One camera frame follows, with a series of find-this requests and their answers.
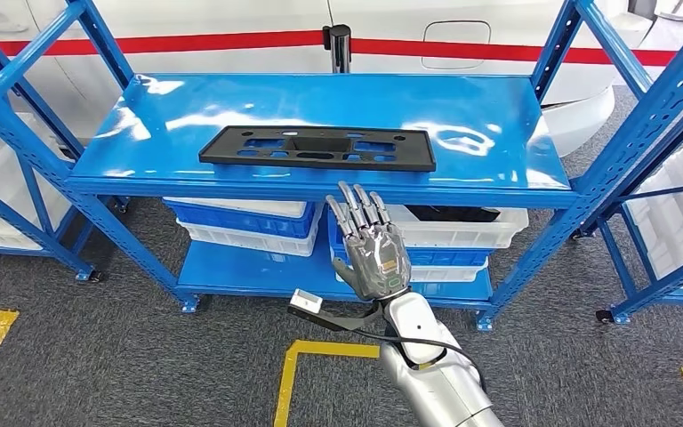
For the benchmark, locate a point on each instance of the red barrier belt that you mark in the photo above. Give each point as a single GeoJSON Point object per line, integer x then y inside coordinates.
{"type": "Point", "coordinates": [200, 42]}

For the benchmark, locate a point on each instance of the white plastic crate stack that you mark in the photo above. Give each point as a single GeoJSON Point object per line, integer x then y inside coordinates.
{"type": "Point", "coordinates": [677, 230]}

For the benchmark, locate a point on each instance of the black stanchion post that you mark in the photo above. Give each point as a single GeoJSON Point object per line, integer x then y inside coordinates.
{"type": "Point", "coordinates": [337, 53]}

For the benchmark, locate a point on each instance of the white car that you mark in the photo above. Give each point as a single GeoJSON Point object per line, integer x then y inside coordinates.
{"type": "Point", "coordinates": [200, 15]}

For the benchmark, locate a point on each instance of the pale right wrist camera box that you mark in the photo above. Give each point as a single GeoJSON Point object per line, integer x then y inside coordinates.
{"type": "Point", "coordinates": [306, 302]}

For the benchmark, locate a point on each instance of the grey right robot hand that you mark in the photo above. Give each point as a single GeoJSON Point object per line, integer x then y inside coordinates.
{"type": "Point", "coordinates": [377, 265]}

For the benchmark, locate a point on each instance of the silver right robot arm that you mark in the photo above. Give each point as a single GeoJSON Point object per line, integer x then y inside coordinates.
{"type": "Point", "coordinates": [441, 395]}

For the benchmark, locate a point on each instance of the blue metal shelf rack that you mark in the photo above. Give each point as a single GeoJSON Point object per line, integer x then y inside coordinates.
{"type": "Point", "coordinates": [659, 287]}
{"type": "Point", "coordinates": [318, 100]}
{"type": "Point", "coordinates": [85, 274]}

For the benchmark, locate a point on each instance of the black plastic bracket panel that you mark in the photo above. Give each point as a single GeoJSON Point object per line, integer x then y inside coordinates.
{"type": "Point", "coordinates": [453, 213]}
{"type": "Point", "coordinates": [418, 153]}

